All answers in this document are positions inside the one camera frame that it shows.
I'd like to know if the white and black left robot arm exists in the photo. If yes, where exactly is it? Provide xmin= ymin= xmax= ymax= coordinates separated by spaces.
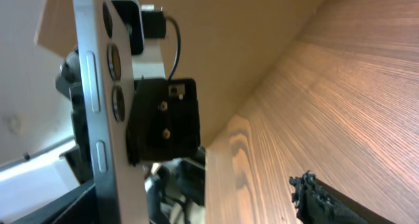
xmin=1 ymin=50 xmax=93 ymax=223

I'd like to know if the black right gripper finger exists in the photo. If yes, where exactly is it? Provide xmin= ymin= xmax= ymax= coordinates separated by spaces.
xmin=289 ymin=171 xmax=391 ymax=224

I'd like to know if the brown cardboard panel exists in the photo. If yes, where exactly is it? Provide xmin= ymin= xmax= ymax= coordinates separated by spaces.
xmin=33 ymin=0 xmax=331 ymax=148

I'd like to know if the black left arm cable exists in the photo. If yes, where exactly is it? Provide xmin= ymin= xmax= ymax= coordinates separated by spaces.
xmin=165 ymin=14 xmax=182 ymax=81

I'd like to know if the blue Galaxy smartphone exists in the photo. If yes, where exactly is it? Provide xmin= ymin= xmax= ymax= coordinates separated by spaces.
xmin=73 ymin=0 xmax=149 ymax=223

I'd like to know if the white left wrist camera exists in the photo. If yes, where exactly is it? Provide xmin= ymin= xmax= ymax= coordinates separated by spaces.
xmin=110 ymin=0 xmax=166 ymax=79

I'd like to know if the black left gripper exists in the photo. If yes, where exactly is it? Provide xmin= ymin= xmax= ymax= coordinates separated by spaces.
xmin=126 ymin=78 xmax=200 ymax=166

